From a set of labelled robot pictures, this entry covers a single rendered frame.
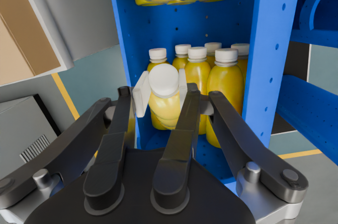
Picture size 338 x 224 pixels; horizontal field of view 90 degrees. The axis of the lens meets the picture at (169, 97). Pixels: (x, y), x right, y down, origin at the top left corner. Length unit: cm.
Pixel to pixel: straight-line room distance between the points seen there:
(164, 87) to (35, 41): 35
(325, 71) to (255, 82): 172
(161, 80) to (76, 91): 160
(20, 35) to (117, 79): 117
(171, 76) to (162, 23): 25
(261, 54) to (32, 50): 43
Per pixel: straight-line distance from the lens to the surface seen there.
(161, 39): 45
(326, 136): 110
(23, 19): 49
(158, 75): 21
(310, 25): 99
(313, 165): 252
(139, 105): 17
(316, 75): 191
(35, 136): 185
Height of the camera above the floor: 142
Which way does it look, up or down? 66 degrees down
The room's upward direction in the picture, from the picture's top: 176 degrees counter-clockwise
